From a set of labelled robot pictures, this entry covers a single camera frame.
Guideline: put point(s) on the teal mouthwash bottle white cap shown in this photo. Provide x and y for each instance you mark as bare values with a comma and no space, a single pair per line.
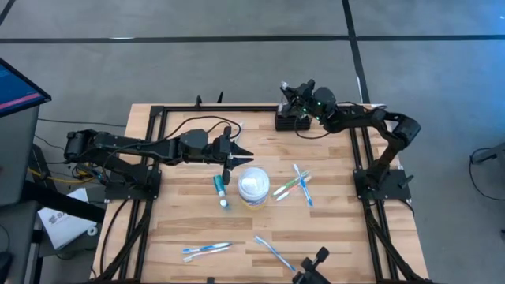
219,183
224,203

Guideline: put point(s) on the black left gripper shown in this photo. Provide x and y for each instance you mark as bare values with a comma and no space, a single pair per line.
219,150

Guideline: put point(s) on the blue screen monitor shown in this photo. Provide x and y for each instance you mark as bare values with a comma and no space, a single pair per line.
16,90

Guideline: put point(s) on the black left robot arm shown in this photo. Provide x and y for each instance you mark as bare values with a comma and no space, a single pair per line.
130,144

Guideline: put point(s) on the white tape roll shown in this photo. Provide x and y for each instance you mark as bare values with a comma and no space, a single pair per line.
89,230

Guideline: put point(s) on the white paper booklet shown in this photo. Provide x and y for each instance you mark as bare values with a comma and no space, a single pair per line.
63,229

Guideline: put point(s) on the white table label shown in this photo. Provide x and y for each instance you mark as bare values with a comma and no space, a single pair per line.
378,105

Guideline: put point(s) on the black aluminium table frame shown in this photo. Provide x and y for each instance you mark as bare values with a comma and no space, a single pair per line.
256,108

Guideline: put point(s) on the grey stand foot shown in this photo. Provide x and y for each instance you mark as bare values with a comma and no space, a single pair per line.
493,154

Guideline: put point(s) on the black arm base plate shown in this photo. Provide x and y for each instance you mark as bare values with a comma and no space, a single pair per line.
394,191
118,193

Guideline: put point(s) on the grey cabinet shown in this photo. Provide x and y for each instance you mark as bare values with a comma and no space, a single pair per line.
16,158

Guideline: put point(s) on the white toothbrush orange grip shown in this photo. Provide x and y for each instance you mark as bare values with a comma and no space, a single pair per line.
207,254

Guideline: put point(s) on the Lysol disinfecting wipes canister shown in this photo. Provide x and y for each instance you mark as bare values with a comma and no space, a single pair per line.
253,185

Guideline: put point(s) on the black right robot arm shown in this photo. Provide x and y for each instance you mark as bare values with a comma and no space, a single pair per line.
363,118

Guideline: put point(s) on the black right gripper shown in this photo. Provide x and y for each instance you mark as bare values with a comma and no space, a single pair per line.
303,100

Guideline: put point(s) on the black beam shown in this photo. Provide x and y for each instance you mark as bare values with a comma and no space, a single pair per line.
59,201

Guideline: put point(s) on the blue white toothbrush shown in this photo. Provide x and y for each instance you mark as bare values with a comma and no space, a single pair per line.
275,254
306,193
208,247

